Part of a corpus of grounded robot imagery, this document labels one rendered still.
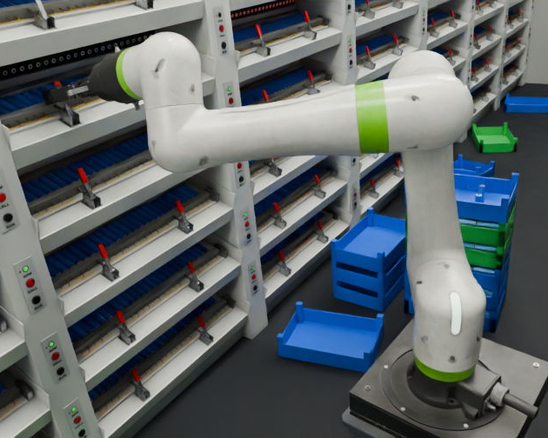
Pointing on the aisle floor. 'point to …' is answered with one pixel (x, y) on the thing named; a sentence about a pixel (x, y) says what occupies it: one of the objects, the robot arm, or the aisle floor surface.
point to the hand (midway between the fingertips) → (60, 94)
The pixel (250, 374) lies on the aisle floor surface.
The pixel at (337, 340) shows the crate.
